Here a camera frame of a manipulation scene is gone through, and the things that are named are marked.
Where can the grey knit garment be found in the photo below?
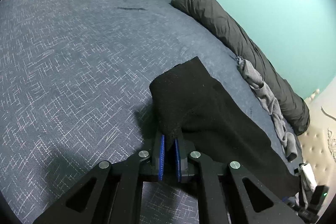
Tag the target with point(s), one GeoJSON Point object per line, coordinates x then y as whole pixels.
{"type": "Point", "coordinates": [271, 105]}

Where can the white folded clothes stack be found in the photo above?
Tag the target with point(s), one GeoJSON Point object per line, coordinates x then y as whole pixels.
{"type": "Point", "coordinates": [307, 185]}

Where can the black fleece-lined pants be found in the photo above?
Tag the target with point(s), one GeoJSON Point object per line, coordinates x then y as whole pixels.
{"type": "Point", "coordinates": [188, 101]}

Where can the blue patterned bed sheet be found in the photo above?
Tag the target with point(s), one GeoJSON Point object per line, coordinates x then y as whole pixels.
{"type": "Point", "coordinates": [75, 78]}

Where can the dark grey rolled duvet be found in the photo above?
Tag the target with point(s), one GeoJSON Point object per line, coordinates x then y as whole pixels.
{"type": "Point", "coordinates": [211, 15]}

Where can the cream tufted headboard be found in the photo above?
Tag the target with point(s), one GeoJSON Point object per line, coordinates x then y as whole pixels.
{"type": "Point", "coordinates": [318, 141]}

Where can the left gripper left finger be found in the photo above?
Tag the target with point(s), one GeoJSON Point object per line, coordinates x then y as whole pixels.
{"type": "Point", "coordinates": [110, 193]}

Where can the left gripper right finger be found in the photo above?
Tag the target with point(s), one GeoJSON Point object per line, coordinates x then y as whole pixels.
{"type": "Point", "coordinates": [229, 193]}

